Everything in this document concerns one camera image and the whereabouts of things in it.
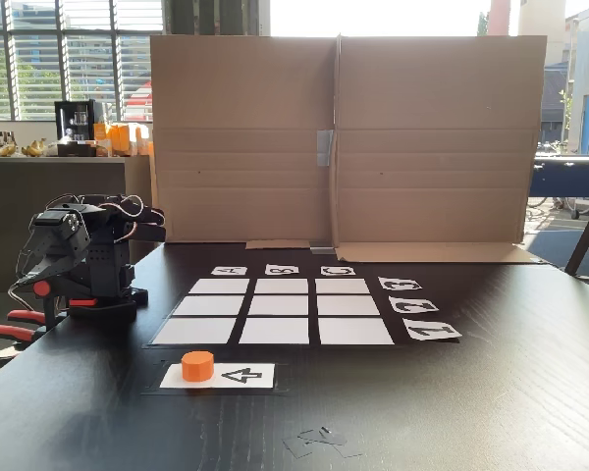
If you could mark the round orange token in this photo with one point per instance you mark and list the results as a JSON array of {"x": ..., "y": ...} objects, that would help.
[{"x": 198, "y": 367}]

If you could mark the white nine-square grid sheet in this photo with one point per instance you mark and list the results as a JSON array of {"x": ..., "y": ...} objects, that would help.
[{"x": 275, "y": 331}]

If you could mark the red and black clamp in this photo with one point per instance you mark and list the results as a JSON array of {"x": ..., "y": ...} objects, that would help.
[
  {"x": 41, "y": 288},
  {"x": 83, "y": 302}
]

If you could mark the grey counter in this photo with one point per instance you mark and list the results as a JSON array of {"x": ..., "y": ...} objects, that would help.
[{"x": 29, "y": 196}]

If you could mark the bunch of yellow bananas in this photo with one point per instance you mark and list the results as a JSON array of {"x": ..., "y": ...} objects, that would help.
[
  {"x": 7, "y": 150},
  {"x": 34, "y": 148}
]

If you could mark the black coffee machine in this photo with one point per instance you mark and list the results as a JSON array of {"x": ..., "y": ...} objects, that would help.
[{"x": 73, "y": 120}]

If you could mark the orange cartons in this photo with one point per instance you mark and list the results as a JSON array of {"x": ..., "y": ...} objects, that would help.
[{"x": 120, "y": 137}]

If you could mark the white arrow paper sheet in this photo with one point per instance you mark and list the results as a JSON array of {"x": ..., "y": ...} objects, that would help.
[{"x": 174, "y": 380}]

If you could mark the paper sheet letter A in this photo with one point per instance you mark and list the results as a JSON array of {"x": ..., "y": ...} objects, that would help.
[{"x": 230, "y": 271}]

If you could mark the large brown cardboard box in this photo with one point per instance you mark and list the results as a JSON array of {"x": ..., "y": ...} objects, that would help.
[{"x": 250, "y": 147}]

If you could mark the paper sheet letter B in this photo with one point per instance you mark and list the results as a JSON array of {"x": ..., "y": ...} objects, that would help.
[{"x": 282, "y": 269}]

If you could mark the grey tape at box foot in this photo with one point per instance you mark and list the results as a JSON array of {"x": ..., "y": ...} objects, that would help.
[{"x": 321, "y": 248}]

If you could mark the grey tape on box seam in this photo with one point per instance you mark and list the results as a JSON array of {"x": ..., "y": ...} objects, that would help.
[{"x": 325, "y": 147}]

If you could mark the paper sheet letter C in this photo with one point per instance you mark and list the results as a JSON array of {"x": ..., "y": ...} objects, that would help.
[{"x": 338, "y": 271}]

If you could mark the paper sheet number 3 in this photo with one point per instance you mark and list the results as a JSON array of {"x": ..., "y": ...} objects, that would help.
[{"x": 400, "y": 284}]

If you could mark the paper sheet number 2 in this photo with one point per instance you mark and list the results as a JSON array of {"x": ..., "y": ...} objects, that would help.
[{"x": 413, "y": 304}]

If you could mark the paper sheet number 1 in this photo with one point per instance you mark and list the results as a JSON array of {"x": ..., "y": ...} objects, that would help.
[{"x": 432, "y": 329}]

